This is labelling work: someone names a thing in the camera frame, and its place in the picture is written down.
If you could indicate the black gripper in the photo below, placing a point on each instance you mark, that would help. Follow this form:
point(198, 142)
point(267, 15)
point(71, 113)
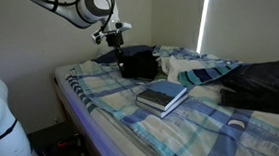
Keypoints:
point(116, 43)

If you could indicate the blue paperback book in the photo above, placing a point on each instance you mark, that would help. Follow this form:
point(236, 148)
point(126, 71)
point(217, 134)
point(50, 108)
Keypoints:
point(164, 92)

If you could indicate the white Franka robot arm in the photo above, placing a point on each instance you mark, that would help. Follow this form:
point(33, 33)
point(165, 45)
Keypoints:
point(0, 139)

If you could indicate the thick book with white pages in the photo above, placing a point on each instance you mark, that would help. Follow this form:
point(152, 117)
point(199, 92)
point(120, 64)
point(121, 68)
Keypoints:
point(164, 112)

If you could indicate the dark blue pillow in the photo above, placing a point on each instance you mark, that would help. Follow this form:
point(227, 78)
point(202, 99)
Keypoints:
point(134, 50)

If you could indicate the black garment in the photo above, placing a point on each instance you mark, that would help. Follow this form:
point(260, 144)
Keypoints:
point(142, 66)

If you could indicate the white crumpled cloth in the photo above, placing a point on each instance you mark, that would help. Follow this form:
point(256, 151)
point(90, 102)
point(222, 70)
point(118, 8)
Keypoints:
point(182, 64)

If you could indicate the teal navy striped cloth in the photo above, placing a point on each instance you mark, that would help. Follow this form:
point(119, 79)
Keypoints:
point(203, 75)

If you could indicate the blue checkered blanket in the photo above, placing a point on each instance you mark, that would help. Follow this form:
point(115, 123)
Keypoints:
point(190, 134)

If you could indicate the dark denim jeans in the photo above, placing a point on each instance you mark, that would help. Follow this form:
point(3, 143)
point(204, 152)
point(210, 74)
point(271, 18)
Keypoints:
point(267, 88)

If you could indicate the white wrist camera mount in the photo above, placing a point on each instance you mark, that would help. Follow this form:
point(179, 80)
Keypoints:
point(123, 25)

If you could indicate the wooden bed frame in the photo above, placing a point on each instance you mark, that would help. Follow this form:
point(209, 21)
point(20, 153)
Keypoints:
point(80, 133)

